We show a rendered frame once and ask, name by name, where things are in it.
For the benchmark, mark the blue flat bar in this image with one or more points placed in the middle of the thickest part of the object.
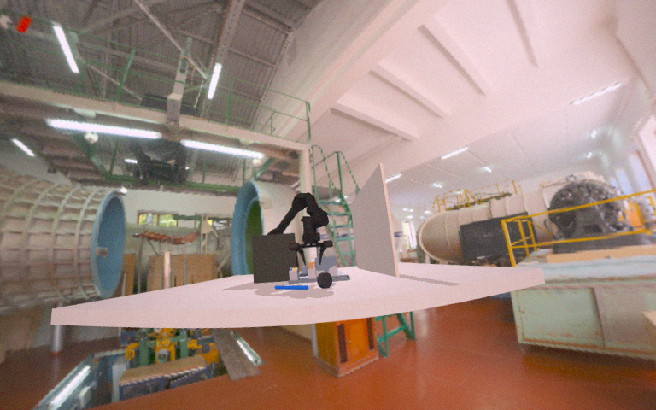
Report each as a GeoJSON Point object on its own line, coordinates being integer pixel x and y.
{"type": "Point", "coordinates": [294, 287]}

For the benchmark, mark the dark grey ball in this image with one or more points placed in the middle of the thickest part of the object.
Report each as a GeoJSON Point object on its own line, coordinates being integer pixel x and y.
{"type": "Point", "coordinates": [324, 280]}

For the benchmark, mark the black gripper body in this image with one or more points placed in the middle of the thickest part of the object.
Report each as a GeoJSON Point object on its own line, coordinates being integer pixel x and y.
{"type": "Point", "coordinates": [325, 244]}

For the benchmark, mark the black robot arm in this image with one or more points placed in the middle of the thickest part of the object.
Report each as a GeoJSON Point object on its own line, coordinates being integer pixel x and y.
{"type": "Point", "coordinates": [317, 218]}

